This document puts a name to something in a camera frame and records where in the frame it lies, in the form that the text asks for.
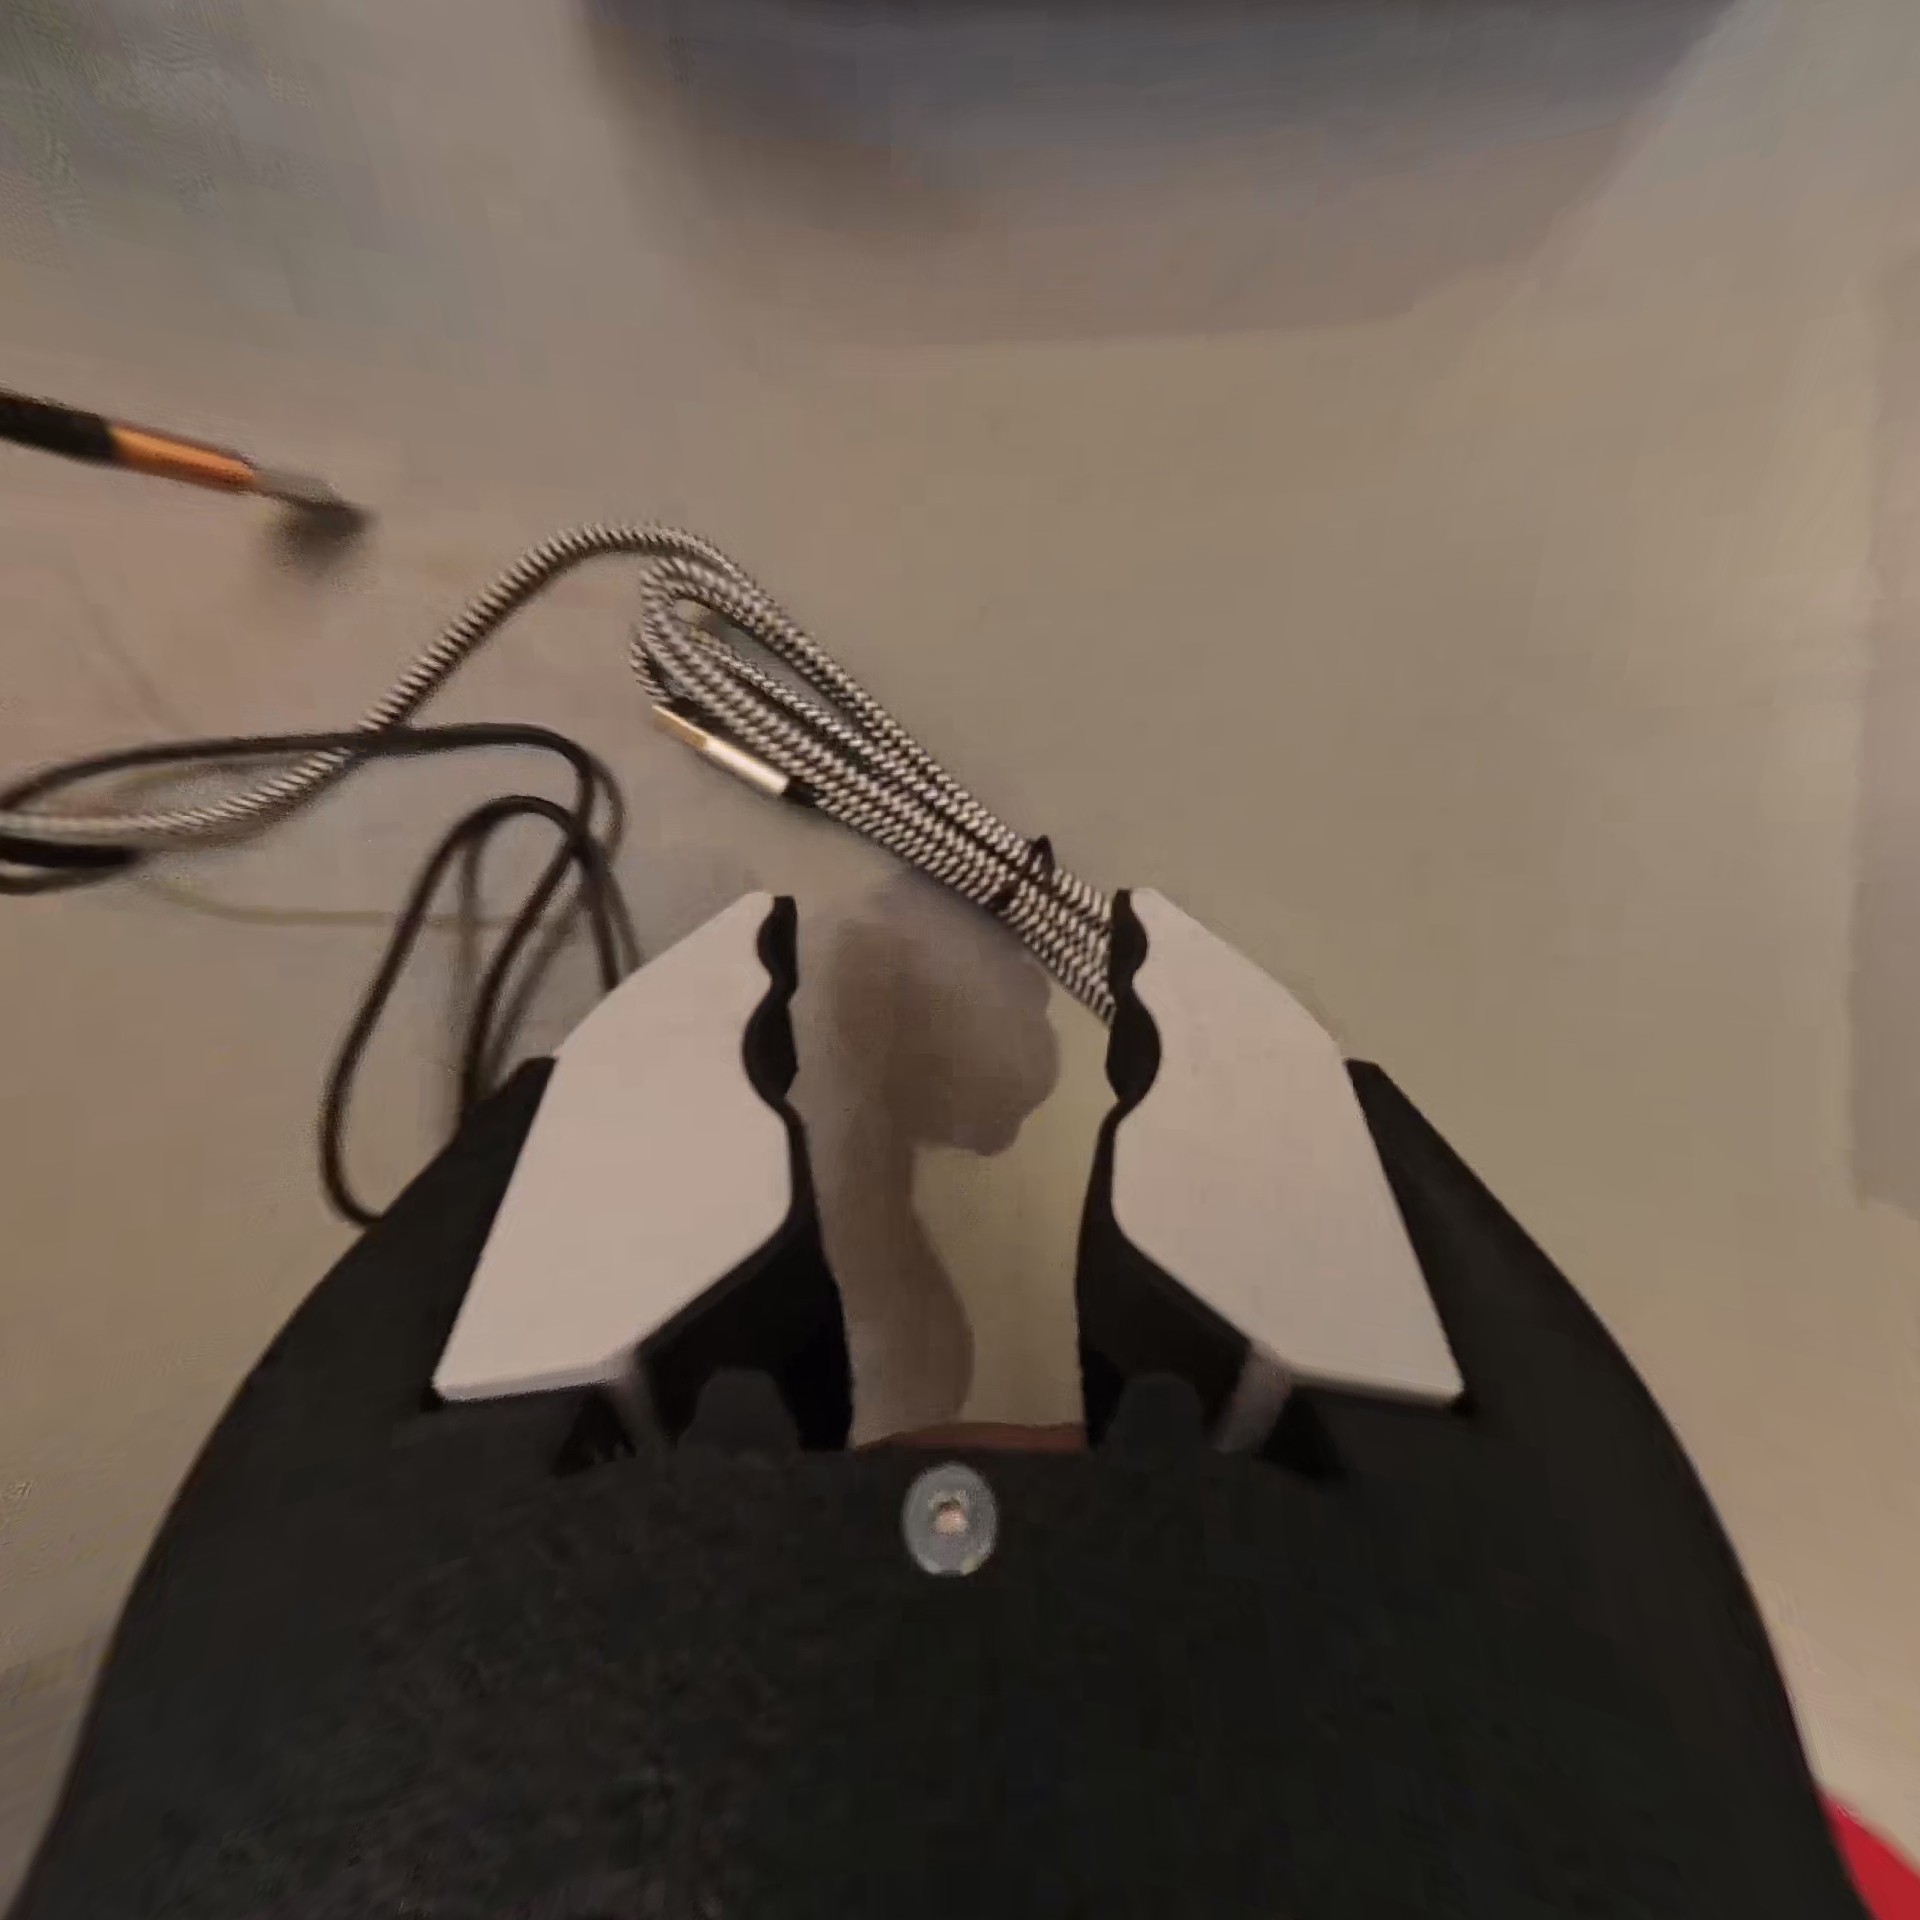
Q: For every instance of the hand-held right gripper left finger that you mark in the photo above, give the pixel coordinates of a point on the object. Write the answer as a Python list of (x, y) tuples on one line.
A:
[(628, 1201)]

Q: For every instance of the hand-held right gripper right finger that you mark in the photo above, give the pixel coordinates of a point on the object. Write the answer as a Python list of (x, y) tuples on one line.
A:
[(1277, 1201)]

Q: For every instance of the red plastic bin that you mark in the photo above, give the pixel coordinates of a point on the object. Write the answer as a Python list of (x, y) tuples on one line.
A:
[(1874, 1866)]

